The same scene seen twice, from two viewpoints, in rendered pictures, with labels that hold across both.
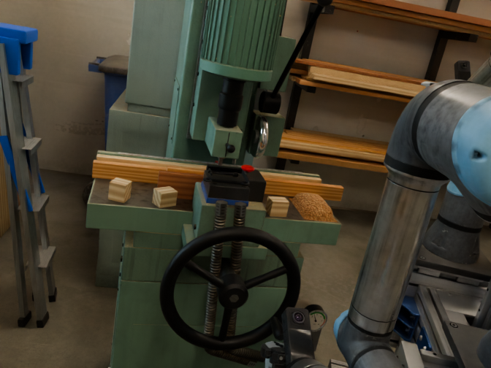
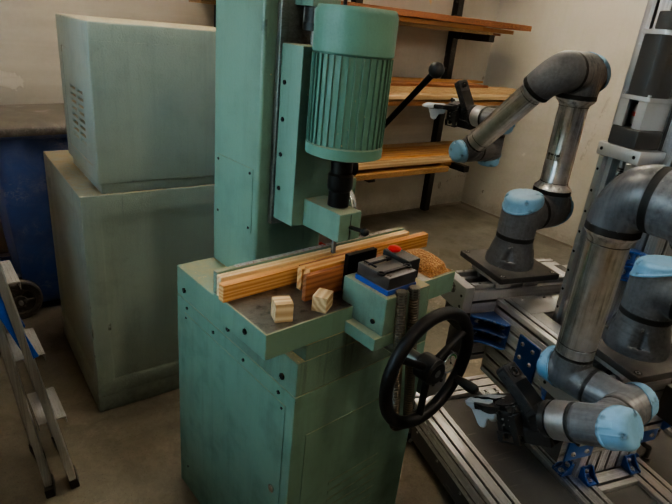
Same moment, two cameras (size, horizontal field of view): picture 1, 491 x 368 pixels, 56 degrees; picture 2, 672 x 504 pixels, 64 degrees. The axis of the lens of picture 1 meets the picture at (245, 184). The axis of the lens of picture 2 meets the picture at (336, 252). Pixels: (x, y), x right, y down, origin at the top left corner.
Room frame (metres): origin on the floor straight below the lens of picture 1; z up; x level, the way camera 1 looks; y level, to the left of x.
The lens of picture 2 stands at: (0.05, 0.64, 1.47)
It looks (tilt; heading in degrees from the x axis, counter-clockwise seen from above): 23 degrees down; 332
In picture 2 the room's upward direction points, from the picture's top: 6 degrees clockwise
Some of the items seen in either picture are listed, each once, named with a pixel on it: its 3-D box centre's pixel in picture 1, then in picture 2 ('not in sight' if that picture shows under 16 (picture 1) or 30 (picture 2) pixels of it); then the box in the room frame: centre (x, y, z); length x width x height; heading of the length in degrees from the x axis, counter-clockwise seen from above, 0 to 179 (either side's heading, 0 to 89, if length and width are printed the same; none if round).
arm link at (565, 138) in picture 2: not in sight; (563, 144); (1.25, -0.74, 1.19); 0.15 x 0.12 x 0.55; 99
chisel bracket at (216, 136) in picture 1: (223, 139); (331, 220); (1.16, 0.08, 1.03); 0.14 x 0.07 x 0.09; 15
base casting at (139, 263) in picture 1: (202, 217); (297, 301); (1.26, 0.11, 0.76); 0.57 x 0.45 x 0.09; 15
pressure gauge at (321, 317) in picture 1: (312, 319); (445, 362); (1.01, -0.23, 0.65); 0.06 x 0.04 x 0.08; 105
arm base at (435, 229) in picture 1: (454, 234); (512, 247); (1.22, -0.61, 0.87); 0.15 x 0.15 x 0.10
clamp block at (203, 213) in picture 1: (226, 213); (384, 297); (0.96, 0.03, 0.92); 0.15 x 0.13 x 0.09; 105
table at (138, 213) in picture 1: (218, 215); (357, 299); (1.04, 0.05, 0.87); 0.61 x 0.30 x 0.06; 105
